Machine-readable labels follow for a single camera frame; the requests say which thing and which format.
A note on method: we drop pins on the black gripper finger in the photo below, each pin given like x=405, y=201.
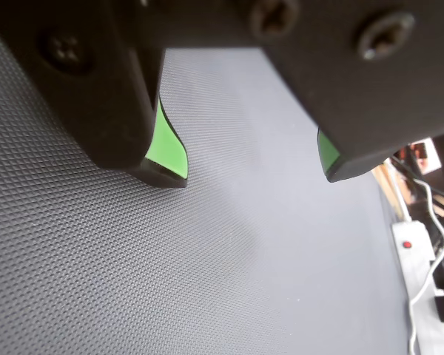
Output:
x=373, y=96
x=96, y=103

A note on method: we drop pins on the white printed label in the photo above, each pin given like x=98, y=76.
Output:
x=427, y=157

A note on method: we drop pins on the white power strip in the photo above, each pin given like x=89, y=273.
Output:
x=407, y=260

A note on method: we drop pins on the dark grey textured mat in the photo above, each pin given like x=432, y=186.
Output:
x=207, y=259

